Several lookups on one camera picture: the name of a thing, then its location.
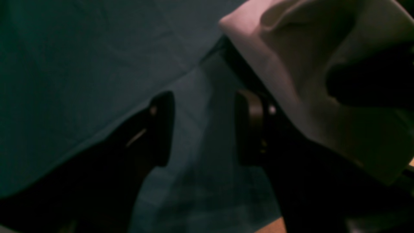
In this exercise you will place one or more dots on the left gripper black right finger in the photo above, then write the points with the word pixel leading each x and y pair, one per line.
pixel 318 191

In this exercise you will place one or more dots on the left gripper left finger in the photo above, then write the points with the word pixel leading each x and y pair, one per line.
pixel 95 191

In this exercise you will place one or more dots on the white T-shirt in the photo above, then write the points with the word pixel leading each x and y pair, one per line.
pixel 291 45

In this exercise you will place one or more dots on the teal table cloth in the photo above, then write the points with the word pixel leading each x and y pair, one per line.
pixel 73 70

